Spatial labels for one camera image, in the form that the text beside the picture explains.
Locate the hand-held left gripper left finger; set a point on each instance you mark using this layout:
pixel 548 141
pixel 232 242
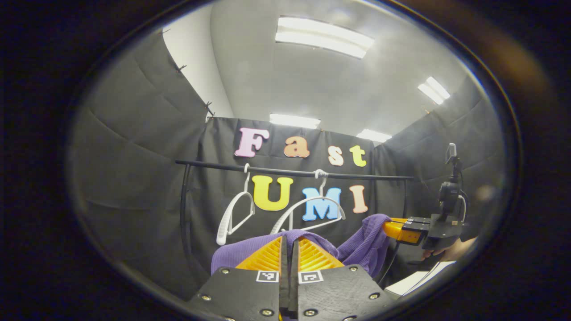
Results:
pixel 250 294

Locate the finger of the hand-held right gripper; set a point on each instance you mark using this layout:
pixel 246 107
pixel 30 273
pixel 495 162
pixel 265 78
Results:
pixel 401 229

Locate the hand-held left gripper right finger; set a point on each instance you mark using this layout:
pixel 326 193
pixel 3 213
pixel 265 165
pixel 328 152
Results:
pixel 334 294

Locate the purple ribbed jacket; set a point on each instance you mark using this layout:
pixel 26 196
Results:
pixel 366 240

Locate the white plastic clothes hanger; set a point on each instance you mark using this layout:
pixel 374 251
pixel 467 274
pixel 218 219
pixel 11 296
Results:
pixel 225 223
pixel 308 200

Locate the black metal clothes rack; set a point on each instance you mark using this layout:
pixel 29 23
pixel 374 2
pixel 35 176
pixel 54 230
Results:
pixel 276 170

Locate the white flat panel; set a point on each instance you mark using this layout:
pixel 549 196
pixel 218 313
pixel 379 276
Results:
pixel 410 281

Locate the ceiling light panel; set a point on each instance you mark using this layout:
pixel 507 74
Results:
pixel 323 38
pixel 433 90
pixel 294 121
pixel 374 135

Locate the black backdrop cloth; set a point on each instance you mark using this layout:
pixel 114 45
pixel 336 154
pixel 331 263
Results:
pixel 134 156

